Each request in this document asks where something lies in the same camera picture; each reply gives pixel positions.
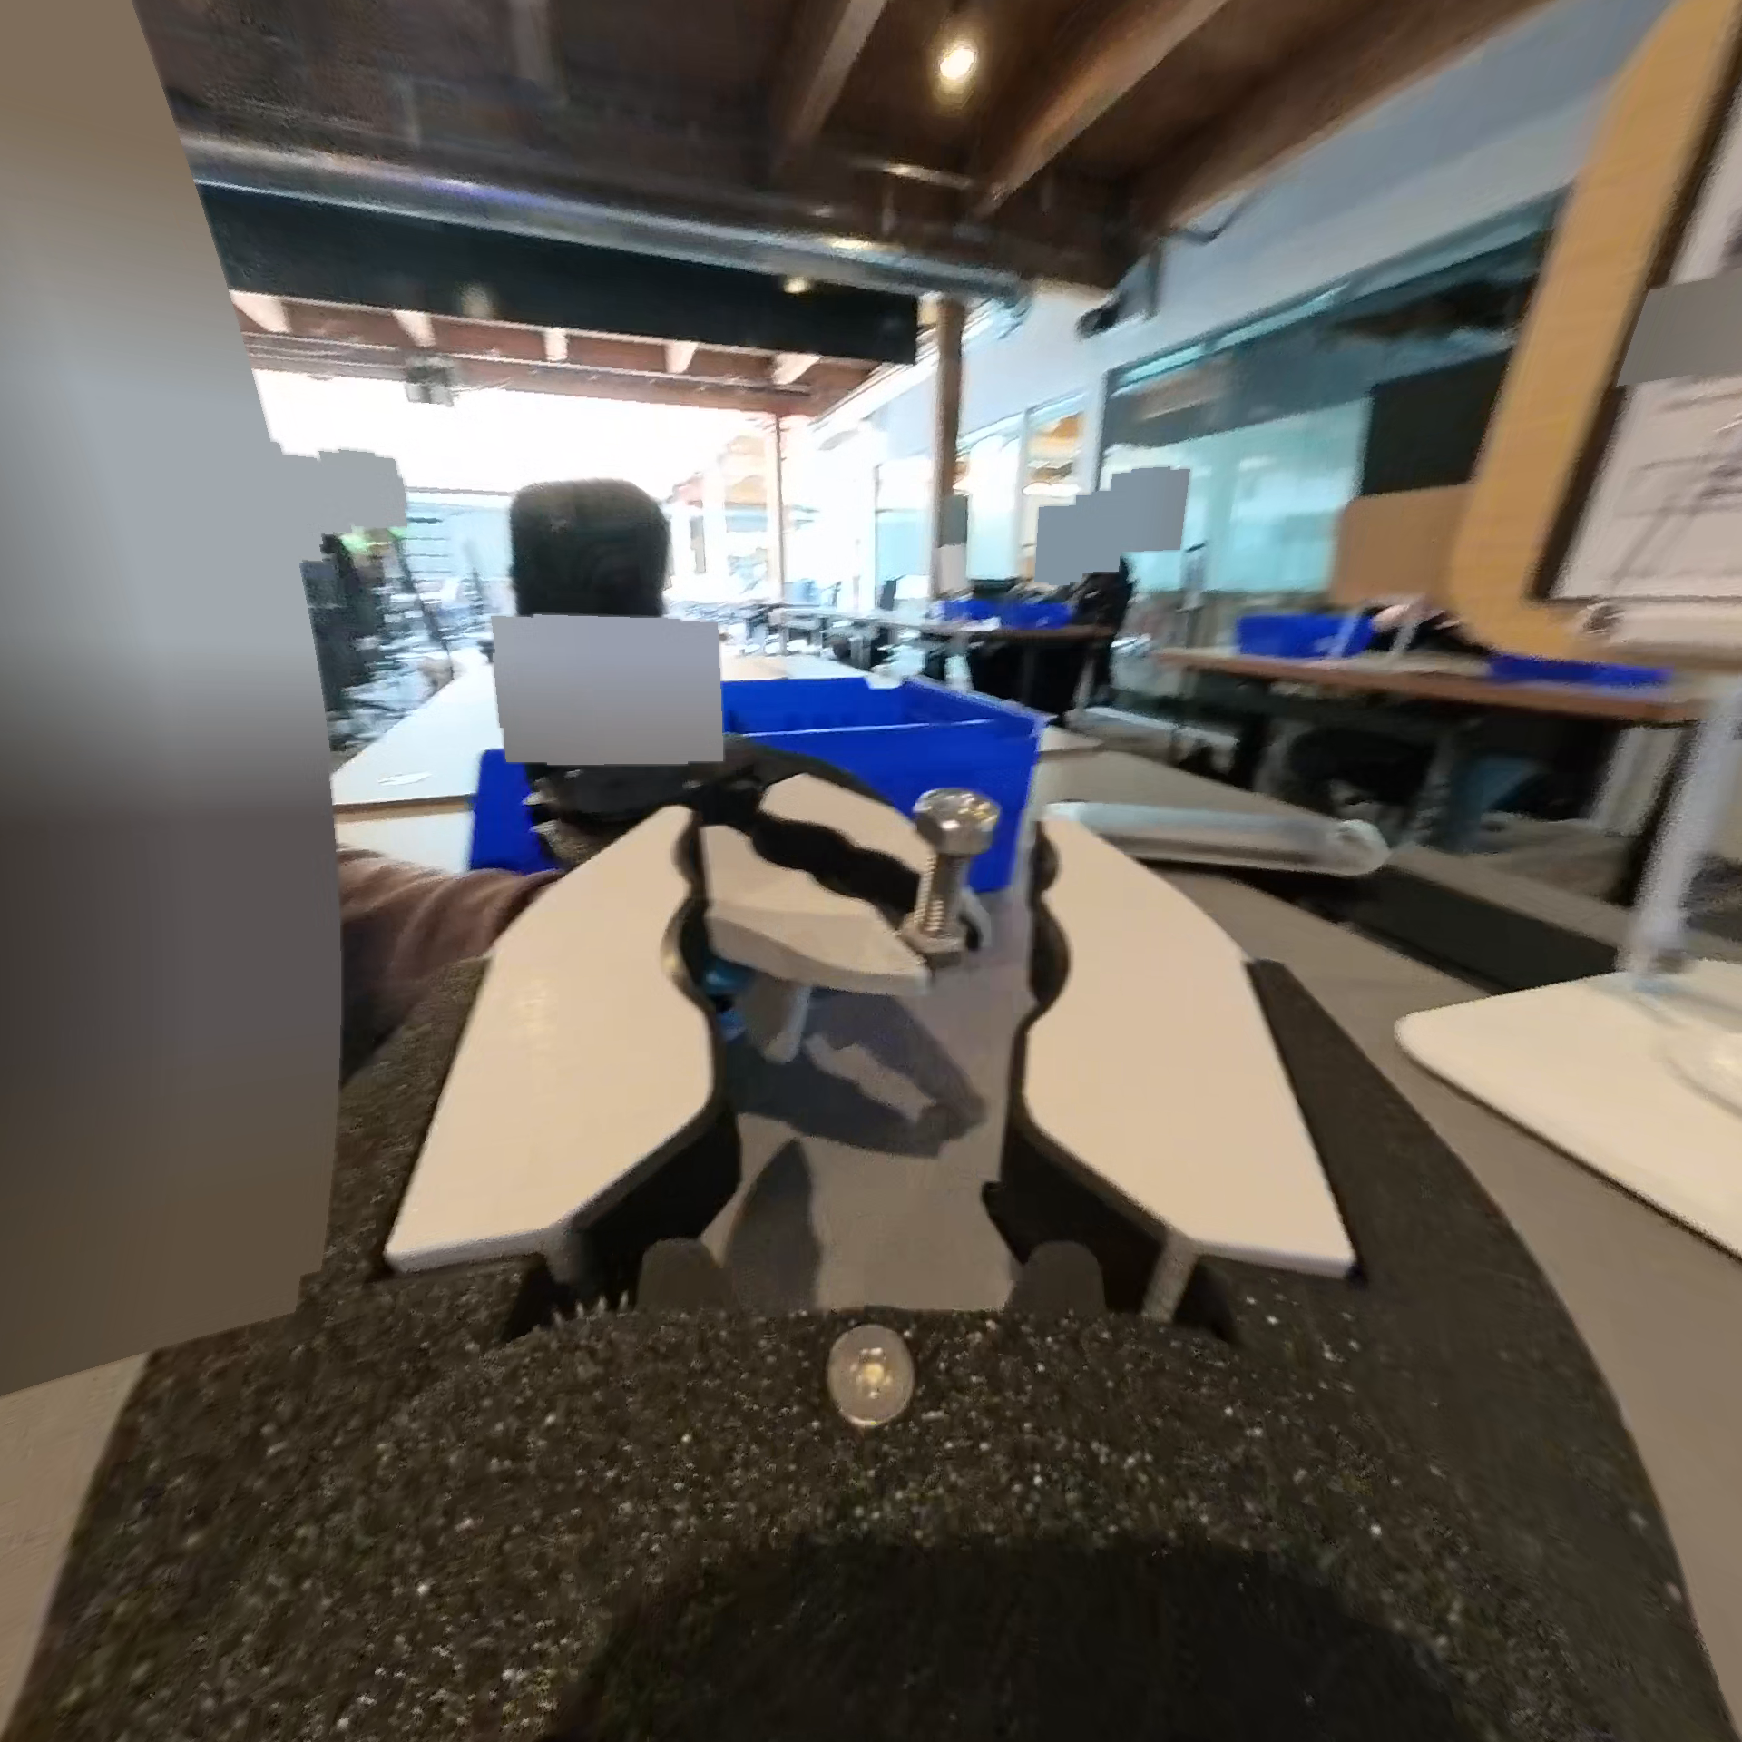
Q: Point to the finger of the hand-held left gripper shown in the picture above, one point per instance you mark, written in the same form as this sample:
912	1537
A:
817	940
845	823

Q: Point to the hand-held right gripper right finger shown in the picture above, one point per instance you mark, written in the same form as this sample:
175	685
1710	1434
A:
1169	1090

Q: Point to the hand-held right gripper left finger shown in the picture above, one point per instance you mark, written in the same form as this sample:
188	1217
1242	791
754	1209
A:
570	1075

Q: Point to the blue plastic bin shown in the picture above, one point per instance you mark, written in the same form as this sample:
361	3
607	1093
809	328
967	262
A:
1006	612
1578	671
1301	636
883	735

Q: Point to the steel hex bolt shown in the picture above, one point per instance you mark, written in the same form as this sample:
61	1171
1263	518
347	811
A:
936	898

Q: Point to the person's left forearm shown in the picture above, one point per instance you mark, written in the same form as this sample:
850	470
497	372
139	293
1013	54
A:
408	926

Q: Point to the person's left hand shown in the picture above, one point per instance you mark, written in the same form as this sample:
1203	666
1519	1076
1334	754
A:
721	991

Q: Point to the instruction sheet on wooden stand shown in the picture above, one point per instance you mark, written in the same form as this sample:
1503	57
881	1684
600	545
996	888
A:
1564	1075

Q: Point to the tall wooden column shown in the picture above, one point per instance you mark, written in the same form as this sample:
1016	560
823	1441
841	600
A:
949	436

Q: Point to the metal ceiling pipe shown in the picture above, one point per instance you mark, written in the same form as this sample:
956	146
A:
613	224

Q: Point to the wooden display board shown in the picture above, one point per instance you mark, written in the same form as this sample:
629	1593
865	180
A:
1402	544

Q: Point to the printed instruction sheet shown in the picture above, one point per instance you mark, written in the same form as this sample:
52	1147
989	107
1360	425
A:
1659	504

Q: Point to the ceiling security camera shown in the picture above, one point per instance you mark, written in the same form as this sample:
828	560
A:
1115	313

